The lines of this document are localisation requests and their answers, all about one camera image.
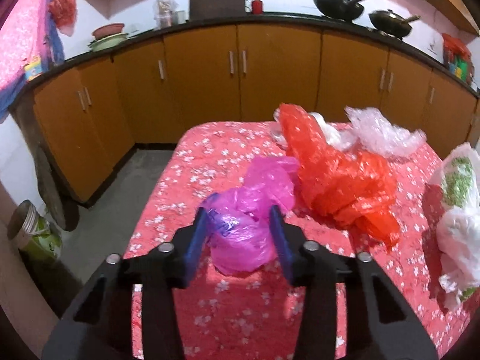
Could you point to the green white bucket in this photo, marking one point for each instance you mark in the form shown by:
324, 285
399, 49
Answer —
33, 234

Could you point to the white green printed plastic bag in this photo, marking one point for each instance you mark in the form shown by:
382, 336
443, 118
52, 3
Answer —
457, 231

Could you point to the clear bagged jar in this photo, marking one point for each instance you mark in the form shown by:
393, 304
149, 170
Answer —
164, 11

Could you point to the hanging red bag on wall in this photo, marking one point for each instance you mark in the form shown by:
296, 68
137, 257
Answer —
64, 14

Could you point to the dark cutting board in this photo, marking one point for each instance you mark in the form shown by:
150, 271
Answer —
215, 9

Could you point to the clear bubble wrap sheet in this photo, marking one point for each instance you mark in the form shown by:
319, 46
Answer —
373, 132

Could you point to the red plastic bag far left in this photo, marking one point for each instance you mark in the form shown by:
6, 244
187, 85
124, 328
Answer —
356, 191

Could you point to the pink blue hanging cloth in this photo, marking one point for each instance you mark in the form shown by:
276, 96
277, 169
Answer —
29, 31

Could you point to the brown lower kitchen cabinets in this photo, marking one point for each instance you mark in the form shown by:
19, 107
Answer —
81, 119

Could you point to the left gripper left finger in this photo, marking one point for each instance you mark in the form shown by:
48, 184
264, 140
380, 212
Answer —
98, 322

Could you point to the black wok with lid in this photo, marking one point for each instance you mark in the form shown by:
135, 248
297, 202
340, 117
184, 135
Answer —
389, 22

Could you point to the black countertop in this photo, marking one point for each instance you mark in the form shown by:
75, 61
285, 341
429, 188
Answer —
280, 18

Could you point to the magenta plastic bag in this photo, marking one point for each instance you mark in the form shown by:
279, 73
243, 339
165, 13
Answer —
239, 238

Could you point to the stacked basins on counter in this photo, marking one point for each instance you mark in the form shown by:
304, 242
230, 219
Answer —
107, 36

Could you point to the black wok left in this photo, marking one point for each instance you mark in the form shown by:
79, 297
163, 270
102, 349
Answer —
345, 10

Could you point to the red bottle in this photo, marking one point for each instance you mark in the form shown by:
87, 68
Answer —
256, 7

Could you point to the red bag with containers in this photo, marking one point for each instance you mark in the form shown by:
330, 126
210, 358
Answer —
457, 58

